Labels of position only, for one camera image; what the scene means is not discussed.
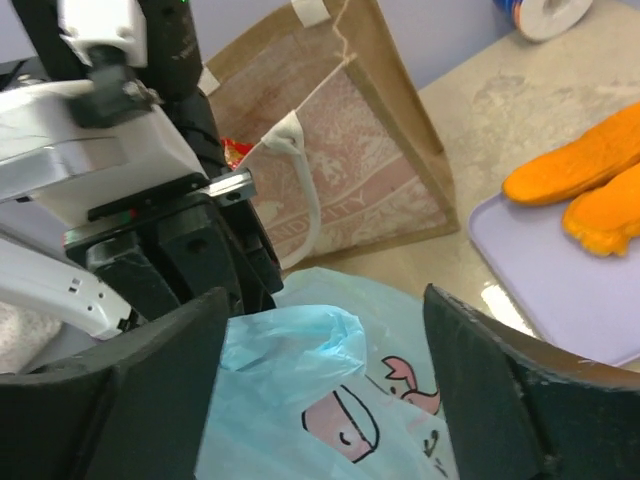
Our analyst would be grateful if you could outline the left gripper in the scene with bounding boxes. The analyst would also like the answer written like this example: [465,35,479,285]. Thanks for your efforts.
[1,169,283,340]

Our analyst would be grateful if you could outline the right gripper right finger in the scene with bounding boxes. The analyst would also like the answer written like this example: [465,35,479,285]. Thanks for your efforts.
[423,285,639,479]

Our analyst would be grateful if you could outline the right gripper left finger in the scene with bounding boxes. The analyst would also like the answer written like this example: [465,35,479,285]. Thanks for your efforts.
[1,288,229,479]

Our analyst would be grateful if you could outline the blue plastic bag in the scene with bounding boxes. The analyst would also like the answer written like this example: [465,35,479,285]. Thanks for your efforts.
[196,268,458,479]

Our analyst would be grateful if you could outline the red snack packet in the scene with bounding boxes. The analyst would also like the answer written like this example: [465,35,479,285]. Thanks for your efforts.
[221,137,254,170]

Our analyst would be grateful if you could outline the brown paper grocery bag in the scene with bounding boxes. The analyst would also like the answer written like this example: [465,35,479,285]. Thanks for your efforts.
[201,1,459,269]

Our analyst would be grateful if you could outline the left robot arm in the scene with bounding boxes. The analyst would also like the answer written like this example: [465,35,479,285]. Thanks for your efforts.
[1,1,282,340]

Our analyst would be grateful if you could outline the lavender cutting board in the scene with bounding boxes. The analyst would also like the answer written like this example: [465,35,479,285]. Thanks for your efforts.
[468,194,639,366]

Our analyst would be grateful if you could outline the orange sweet potato right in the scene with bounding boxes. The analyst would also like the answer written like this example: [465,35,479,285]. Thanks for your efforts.
[562,165,639,257]

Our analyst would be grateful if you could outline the orange sweet potato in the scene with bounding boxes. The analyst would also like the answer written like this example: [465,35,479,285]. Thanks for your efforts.
[562,165,639,257]
[502,103,639,206]

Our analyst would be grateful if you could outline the orange sweet potato left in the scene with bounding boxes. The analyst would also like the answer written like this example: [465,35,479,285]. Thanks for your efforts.
[502,103,639,206]

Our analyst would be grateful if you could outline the toilet paper roll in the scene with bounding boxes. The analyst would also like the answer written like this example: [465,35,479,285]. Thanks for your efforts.
[492,0,593,42]

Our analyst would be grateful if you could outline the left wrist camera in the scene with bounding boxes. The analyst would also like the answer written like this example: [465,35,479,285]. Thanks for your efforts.
[1,1,232,227]

